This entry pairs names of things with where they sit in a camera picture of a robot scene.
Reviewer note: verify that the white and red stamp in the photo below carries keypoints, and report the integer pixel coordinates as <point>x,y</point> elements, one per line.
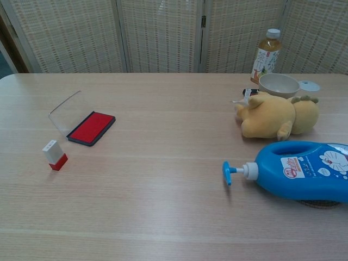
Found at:
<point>53,152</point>

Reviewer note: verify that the red ink stamp pad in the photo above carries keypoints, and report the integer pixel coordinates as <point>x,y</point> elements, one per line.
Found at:
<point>91,127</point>

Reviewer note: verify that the black patterned square coaster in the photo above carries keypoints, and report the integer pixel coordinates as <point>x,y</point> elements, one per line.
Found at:
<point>254,91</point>

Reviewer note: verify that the woven folding screen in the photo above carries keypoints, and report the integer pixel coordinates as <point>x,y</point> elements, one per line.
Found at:
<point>163,35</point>

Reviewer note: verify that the yellow plush toy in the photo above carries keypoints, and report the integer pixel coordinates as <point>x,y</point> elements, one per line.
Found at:
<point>272,119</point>

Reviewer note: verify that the beige bowl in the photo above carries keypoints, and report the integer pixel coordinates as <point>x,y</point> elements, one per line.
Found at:
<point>277,84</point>

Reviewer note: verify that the amber tea bottle white cap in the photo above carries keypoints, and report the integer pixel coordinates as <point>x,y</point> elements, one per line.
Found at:
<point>267,51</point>

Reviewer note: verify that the blue pump bottle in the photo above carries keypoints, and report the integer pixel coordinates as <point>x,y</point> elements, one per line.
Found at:
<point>299,185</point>

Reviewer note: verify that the white round plastic lid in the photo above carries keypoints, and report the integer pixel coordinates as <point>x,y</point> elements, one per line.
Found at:
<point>310,86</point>

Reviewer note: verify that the brown wooden board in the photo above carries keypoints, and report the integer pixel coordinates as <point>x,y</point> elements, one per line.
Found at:
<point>11,46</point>

